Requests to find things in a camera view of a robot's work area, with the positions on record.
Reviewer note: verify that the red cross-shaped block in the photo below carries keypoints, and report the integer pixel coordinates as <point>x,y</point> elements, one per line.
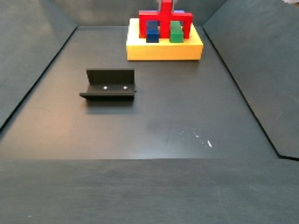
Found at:
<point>164,16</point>

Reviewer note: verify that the yellow base board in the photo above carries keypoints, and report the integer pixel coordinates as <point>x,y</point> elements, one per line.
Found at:
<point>142,51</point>

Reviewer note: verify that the blue long block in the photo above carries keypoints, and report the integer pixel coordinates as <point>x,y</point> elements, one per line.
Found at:
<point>152,32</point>

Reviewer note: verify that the green long block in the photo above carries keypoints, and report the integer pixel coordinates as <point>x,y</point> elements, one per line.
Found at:
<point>177,32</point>

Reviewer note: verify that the black U-shaped holder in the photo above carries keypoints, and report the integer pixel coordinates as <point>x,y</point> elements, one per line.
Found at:
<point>110,84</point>

